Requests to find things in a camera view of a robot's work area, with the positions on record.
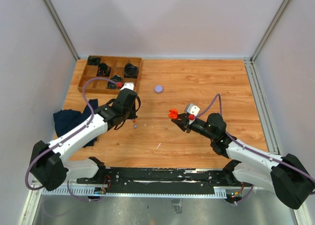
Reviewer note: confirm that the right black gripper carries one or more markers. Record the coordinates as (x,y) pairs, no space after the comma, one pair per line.
(181,124)

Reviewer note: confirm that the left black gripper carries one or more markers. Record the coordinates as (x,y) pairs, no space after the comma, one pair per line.
(133,114)

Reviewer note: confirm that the orange earbud charging case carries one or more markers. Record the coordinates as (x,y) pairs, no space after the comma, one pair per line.
(173,114)

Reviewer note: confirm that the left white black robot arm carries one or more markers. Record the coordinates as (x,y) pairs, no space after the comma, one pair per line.
(50,163)

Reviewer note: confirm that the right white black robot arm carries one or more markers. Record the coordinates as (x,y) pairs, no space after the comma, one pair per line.
(285,176)

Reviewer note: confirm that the purple earbud charging case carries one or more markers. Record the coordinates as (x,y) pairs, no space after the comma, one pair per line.
(158,89)

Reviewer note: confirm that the wooden compartment tray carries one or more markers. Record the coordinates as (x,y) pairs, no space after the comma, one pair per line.
(118,69)

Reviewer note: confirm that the dark blue cloth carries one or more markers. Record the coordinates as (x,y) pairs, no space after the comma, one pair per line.
(66,120)

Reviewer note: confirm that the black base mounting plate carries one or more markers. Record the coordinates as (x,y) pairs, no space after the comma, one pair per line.
(170,181)

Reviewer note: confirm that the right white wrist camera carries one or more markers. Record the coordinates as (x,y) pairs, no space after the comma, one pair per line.
(192,109)

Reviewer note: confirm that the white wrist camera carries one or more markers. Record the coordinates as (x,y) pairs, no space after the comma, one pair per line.
(192,109)
(128,85)

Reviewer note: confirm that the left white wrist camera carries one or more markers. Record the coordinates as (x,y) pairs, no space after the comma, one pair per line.
(128,85)

